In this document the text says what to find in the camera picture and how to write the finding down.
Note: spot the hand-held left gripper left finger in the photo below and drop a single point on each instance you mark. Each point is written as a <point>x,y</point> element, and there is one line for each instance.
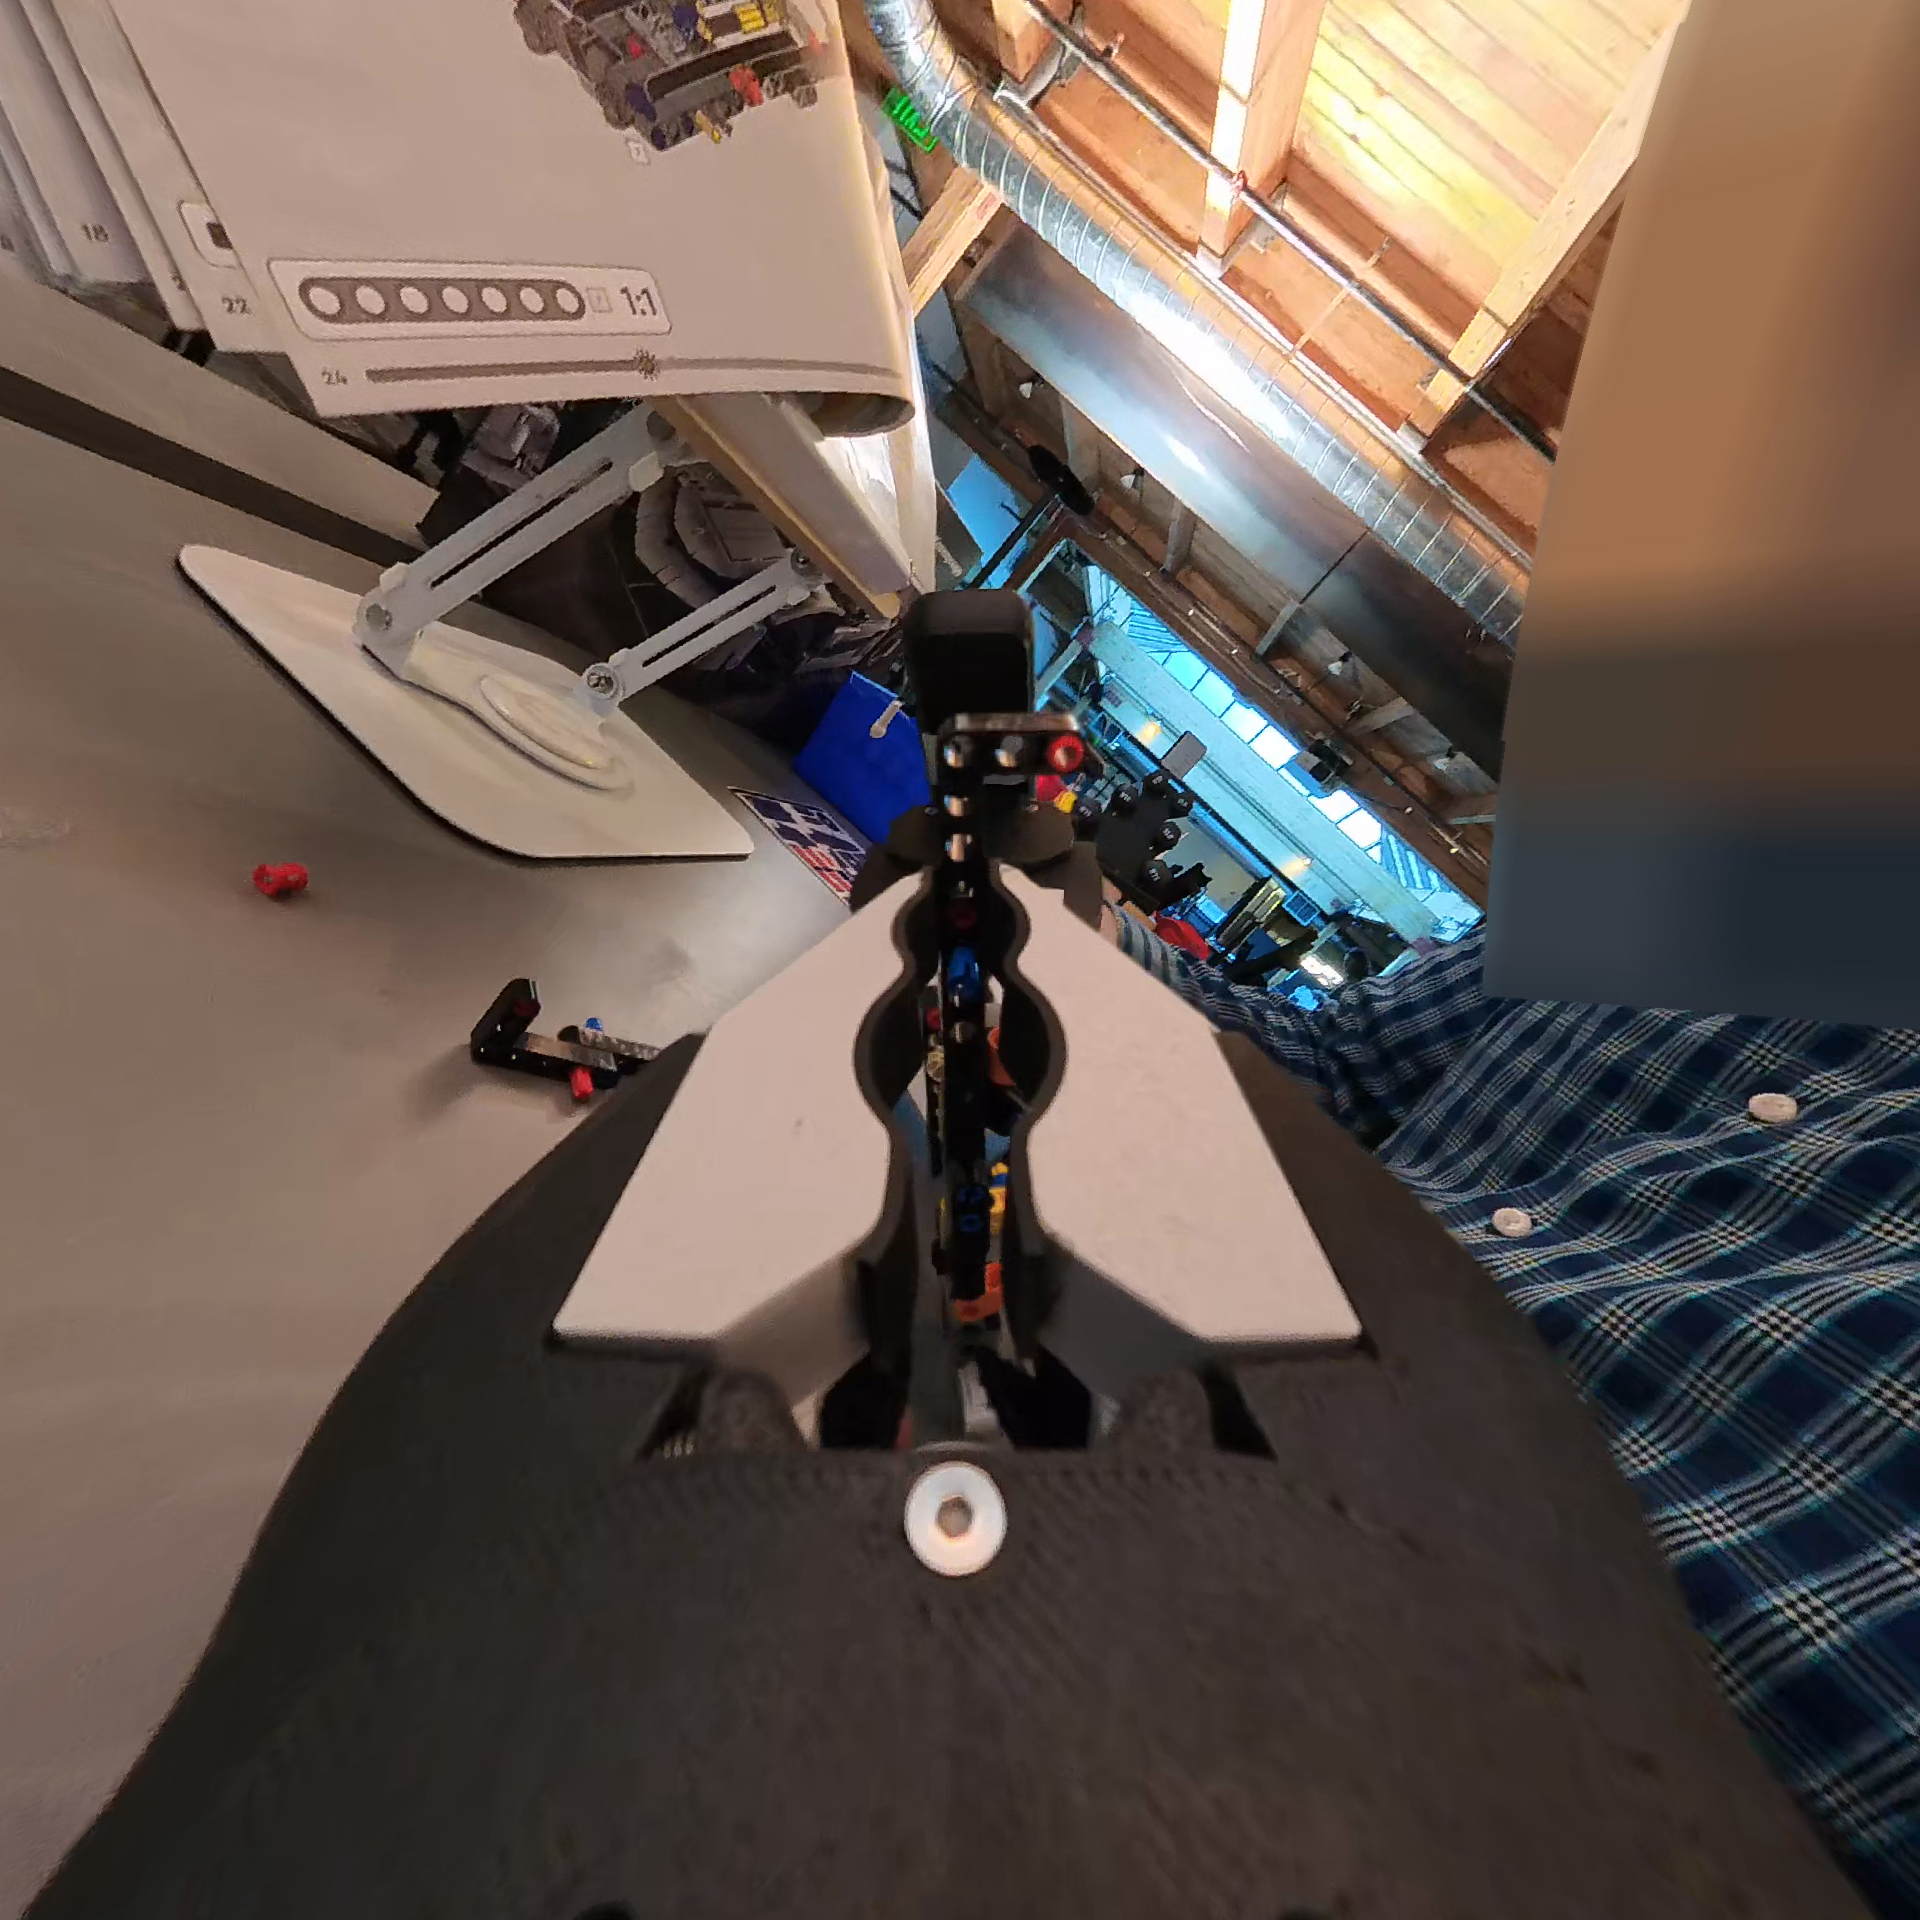
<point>720,1201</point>

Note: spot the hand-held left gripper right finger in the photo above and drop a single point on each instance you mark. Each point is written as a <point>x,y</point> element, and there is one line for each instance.
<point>1200,1201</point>

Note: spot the black lego chassis build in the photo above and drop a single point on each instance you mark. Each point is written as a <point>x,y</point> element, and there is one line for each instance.
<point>960,839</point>

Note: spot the black lego side beam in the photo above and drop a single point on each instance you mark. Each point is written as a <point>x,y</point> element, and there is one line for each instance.
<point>503,1027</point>

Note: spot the lego instruction booklet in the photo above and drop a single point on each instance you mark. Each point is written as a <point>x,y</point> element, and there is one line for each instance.
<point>452,150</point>

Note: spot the lego sticker sheet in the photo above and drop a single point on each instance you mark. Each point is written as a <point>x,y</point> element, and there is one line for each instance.
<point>802,839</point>

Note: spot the small red lego piece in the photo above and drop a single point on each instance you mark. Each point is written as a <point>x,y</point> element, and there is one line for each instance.
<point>280,879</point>

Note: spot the blue plastic bin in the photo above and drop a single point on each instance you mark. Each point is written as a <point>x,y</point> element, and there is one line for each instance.
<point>856,765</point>

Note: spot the silver ventilation ducts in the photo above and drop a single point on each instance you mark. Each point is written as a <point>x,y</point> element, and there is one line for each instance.
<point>1200,331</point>

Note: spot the green exit sign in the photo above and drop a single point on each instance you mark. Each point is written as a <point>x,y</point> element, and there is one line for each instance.
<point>912,120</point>

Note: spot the person's plaid shirt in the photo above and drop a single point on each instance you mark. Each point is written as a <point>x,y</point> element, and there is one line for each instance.
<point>1725,1350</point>

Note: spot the white book stand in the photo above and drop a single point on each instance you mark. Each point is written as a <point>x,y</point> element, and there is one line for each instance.
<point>375,720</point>

